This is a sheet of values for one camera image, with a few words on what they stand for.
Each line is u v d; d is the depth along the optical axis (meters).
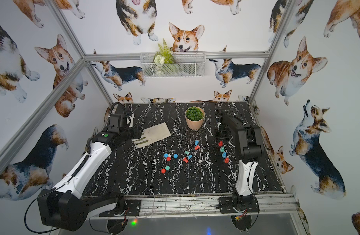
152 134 1.01
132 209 0.73
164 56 0.82
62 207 0.38
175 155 0.93
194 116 0.98
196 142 0.97
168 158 0.91
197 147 0.95
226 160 0.88
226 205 0.73
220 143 0.96
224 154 0.90
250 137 0.58
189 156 0.90
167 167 0.88
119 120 0.61
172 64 0.87
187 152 0.92
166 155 0.93
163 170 0.86
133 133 0.72
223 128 0.80
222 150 0.93
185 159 0.90
